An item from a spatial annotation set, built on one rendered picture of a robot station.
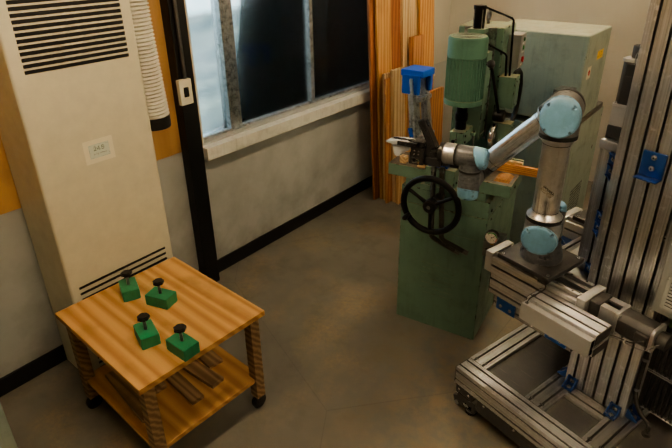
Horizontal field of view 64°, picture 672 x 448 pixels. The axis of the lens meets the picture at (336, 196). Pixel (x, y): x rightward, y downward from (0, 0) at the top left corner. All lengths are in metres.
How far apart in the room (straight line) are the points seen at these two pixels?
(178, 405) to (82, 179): 1.01
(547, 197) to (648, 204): 0.34
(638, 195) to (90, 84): 2.07
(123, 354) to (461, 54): 1.83
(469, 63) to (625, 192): 0.87
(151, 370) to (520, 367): 1.52
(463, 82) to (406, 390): 1.43
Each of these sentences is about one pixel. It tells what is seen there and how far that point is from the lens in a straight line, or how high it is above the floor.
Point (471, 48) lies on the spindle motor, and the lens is 2.47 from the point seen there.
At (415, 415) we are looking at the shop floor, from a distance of 2.58.
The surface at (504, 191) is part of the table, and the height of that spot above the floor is 0.87.
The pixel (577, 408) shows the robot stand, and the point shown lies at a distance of 2.48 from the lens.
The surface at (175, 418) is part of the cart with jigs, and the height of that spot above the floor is 0.18.
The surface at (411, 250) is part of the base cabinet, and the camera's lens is 2.82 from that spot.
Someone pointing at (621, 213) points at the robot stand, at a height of 1.04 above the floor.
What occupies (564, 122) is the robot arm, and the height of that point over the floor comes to 1.40.
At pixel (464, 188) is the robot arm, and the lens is 1.92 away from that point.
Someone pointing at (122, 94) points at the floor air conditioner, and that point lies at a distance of 2.47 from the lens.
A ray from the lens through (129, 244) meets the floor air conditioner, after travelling 2.67.
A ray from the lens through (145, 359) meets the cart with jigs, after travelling 2.16.
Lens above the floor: 1.90
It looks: 26 degrees down
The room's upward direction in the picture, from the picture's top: 1 degrees counter-clockwise
